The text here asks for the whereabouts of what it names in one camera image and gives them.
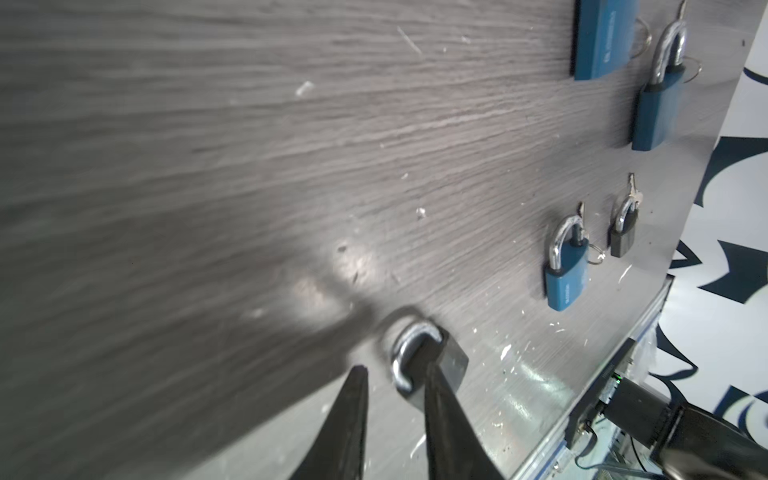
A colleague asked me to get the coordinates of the blue padlock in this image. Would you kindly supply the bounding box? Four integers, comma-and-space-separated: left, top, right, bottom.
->
572, 0, 653, 81
631, 1, 703, 151
544, 202, 604, 312

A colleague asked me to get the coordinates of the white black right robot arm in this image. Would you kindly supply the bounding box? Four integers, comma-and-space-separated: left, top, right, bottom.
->
602, 379, 767, 479

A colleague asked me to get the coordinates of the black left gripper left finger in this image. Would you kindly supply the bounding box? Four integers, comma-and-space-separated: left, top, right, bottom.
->
291, 365, 369, 479

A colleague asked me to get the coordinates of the black padlock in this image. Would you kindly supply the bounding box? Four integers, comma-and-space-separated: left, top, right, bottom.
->
609, 173, 643, 258
390, 318, 469, 411

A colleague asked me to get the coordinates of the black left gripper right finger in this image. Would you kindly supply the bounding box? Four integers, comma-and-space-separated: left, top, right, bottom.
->
424, 364, 503, 479

